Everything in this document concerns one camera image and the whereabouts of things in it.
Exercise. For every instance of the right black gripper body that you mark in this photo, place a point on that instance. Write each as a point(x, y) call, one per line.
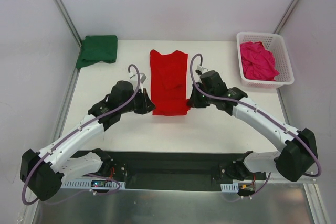
point(196, 98)

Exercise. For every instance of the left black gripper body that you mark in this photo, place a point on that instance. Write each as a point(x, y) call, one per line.
point(144, 100)

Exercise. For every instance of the red t shirt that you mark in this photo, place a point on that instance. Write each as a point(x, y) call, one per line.
point(168, 83)

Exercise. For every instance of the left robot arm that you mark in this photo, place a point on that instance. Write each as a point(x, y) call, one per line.
point(45, 171)

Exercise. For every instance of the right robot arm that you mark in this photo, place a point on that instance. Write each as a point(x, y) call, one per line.
point(296, 150)

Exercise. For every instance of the pink t shirt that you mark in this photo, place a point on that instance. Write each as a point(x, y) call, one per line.
point(257, 62)

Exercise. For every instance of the folded green t shirt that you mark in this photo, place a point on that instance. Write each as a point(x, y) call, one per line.
point(97, 48)

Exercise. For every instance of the white plastic basket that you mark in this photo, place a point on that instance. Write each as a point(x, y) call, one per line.
point(276, 45)

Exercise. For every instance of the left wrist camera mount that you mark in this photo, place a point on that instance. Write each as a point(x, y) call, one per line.
point(133, 79)

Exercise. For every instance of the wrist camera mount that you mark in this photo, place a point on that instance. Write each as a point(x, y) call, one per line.
point(201, 70)
point(133, 79)

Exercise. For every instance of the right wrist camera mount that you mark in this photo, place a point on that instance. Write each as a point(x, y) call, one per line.
point(201, 70)

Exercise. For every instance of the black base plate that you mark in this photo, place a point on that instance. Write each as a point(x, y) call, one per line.
point(176, 171)

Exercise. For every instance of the right white cable duct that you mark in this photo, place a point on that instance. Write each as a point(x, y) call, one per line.
point(230, 188)

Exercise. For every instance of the white cable duct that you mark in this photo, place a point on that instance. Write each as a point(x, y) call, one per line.
point(230, 188)
point(85, 183)

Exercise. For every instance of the left white cable duct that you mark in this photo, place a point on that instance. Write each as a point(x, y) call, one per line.
point(85, 183)

